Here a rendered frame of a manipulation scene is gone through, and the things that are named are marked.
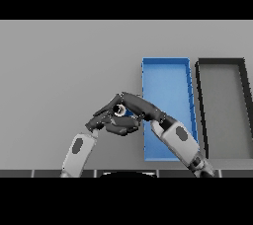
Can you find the blue bin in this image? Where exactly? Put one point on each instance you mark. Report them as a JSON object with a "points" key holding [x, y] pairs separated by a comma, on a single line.
{"points": [[166, 104]]}

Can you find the blue pipe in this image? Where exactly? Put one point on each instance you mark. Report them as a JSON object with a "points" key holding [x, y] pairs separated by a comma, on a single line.
{"points": [[122, 110]]}

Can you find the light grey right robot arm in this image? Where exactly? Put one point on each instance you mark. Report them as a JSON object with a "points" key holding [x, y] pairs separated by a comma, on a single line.
{"points": [[179, 140]]}

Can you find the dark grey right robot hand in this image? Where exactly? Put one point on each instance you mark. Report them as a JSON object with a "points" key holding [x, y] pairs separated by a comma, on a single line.
{"points": [[141, 105]]}

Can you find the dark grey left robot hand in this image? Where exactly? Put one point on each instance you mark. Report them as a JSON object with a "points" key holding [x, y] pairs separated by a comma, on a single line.
{"points": [[118, 125]]}

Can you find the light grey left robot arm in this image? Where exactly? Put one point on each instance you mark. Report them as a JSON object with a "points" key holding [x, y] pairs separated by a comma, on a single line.
{"points": [[78, 152]]}

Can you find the dark grey bin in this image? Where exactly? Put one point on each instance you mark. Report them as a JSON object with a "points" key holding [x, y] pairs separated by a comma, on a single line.
{"points": [[224, 110]]}

